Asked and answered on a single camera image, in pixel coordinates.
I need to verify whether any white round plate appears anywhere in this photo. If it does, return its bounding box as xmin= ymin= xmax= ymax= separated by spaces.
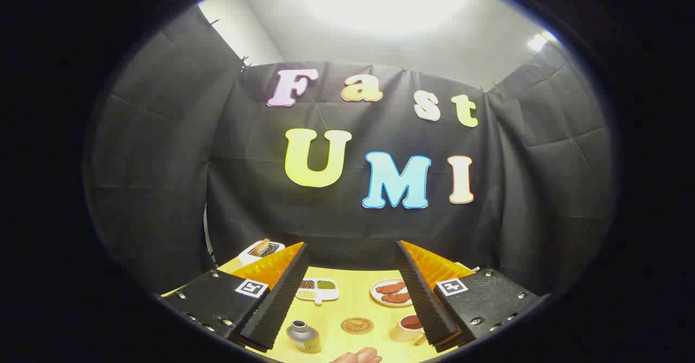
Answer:
xmin=370 ymin=279 xmax=414 ymax=307

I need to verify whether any white divided dish with beans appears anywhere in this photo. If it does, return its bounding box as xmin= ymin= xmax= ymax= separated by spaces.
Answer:
xmin=296 ymin=278 xmax=340 ymax=305

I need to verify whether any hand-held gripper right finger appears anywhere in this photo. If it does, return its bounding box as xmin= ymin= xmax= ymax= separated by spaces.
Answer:
xmin=395 ymin=240 xmax=544 ymax=353

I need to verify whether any silver bottle with green label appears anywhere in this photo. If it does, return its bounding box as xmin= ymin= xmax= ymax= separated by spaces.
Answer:
xmin=286 ymin=320 xmax=322 ymax=354

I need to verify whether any white cup with wooden handle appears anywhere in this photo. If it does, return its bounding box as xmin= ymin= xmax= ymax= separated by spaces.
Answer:
xmin=390 ymin=315 xmax=429 ymax=346

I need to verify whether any wooden table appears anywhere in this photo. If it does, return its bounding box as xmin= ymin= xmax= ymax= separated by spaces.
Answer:
xmin=160 ymin=257 xmax=478 ymax=363

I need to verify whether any white toaster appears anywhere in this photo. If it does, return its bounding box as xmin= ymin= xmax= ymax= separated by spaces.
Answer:
xmin=239 ymin=240 xmax=286 ymax=268

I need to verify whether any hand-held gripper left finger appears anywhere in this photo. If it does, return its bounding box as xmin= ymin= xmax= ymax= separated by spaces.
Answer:
xmin=160 ymin=242 xmax=309 ymax=352

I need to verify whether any round cork coaster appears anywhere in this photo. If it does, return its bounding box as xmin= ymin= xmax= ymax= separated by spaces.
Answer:
xmin=341 ymin=317 xmax=374 ymax=335

